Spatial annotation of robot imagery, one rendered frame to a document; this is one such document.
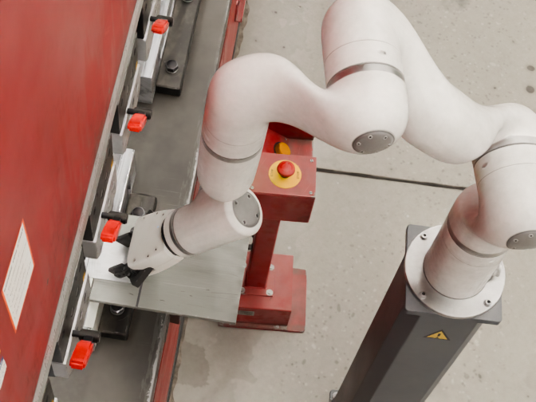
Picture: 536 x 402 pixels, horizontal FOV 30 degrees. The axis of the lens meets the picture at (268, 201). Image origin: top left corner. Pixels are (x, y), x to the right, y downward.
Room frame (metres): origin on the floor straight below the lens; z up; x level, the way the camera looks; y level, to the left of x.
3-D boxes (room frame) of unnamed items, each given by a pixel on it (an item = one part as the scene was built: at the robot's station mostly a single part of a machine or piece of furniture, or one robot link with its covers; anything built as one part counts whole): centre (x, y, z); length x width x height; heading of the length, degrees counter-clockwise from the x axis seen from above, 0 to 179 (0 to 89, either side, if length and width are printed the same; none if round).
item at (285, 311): (1.18, -0.04, 0.06); 0.25 x 0.20 x 0.12; 97
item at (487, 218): (0.83, -0.37, 1.30); 0.19 x 0.12 x 0.24; 13
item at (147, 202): (0.80, 0.24, 0.89); 0.30 x 0.05 x 0.03; 2
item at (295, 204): (1.18, -0.01, 0.75); 0.20 x 0.16 x 0.18; 7
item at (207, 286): (0.76, 0.15, 1.00); 0.26 x 0.18 x 0.01; 92
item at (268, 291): (1.18, -0.01, 0.13); 0.10 x 0.10 x 0.01; 7
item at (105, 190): (0.73, 0.29, 1.26); 0.15 x 0.09 x 0.17; 2
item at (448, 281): (0.86, -0.37, 1.09); 0.19 x 0.19 x 0.18
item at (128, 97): (0.93, 0.30, 1.26); 0.15 x 0.09 x 0.17; 2
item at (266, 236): (1.18, -0.01, 0.39); 0.05 x 0.05 x 0.54; 7
